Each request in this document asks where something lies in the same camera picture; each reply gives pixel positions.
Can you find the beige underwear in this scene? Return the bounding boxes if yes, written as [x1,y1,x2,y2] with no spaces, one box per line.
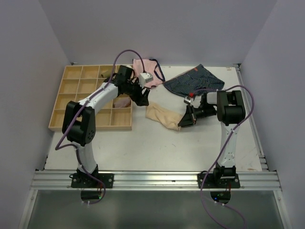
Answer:
[145,102,183,131]

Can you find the aluminium mounting rail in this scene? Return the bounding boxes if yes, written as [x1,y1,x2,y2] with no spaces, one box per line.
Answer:
[30,170,281,191]

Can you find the pink underwear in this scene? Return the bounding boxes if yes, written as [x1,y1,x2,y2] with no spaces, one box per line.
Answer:
[132,59,165,88]

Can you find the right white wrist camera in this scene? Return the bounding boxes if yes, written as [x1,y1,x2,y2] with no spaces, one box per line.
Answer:
[183,93,194,105]

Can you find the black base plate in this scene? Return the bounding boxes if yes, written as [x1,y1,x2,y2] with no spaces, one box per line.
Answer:
[203,173,241,189]
[69,173,114,188]

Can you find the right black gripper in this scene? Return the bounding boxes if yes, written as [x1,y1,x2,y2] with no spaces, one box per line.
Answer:
[178,104,215,127]

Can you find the olive rolled underwear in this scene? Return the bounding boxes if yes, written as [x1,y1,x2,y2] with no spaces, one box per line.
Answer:
[99,69,112,78]

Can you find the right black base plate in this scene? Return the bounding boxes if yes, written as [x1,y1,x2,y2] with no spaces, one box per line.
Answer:
[203,173,241,189]

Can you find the blue striped boxer shorts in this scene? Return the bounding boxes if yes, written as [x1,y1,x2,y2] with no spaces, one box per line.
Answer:
[163,64,225,97]

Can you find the mauve rolled underwear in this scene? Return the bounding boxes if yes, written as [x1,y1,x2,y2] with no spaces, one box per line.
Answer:
[113,97,131,108]

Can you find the purple cable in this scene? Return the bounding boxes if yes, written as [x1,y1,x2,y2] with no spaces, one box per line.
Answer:
[54,49,148,205]
[189,85,257,229]

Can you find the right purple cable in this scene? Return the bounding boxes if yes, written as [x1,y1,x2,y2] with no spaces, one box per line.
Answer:
[189,85,257,229]

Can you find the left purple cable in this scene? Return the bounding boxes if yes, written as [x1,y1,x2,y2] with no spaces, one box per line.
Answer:
[54,49,148,205]

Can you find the wooden compartment tray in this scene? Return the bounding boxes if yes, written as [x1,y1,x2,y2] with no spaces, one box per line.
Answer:
[49,65,132,132]

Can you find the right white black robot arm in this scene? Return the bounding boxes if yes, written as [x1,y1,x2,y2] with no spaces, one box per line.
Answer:
[178,90,246,187]

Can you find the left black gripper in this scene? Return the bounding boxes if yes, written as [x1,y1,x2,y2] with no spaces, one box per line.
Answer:
[125,77,150,106]

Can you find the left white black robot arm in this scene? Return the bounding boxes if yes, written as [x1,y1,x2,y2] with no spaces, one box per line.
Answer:
[55,65,153,187]

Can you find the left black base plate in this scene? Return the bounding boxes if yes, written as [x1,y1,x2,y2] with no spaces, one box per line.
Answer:
[69,173,114,188]

